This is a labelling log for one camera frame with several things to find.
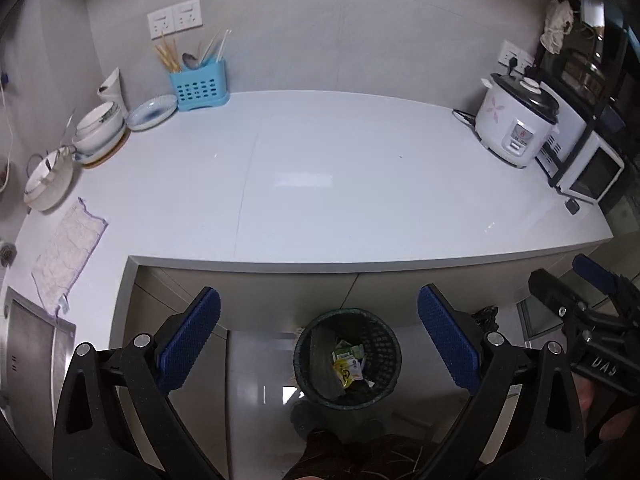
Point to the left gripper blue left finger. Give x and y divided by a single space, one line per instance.
182 337

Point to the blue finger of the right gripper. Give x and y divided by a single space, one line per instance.
603 280

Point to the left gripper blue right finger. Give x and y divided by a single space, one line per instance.
455 336

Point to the green blue medicine box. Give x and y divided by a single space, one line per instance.
346 351

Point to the black mesh trash bin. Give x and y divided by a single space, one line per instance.
313 363

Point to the person's right hand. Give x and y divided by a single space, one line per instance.
606 416

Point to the white toaster oven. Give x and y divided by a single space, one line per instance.
583 171

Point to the yellow snack wrapper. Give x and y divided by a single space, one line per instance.
348 371

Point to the stainless steel sink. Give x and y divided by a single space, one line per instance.
37 350

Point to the white dish cloth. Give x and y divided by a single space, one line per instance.
58 267

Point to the white floral rice cooker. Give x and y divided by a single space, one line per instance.
516 118

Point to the black appliance rack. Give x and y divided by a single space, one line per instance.
588 59

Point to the stacked white bowls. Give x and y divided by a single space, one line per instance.
99 133

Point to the blue utensil holder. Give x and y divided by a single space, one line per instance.
205 87

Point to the white wall socket right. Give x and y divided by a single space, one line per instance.
514 58

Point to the white wall socket pair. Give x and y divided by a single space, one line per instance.
178 18

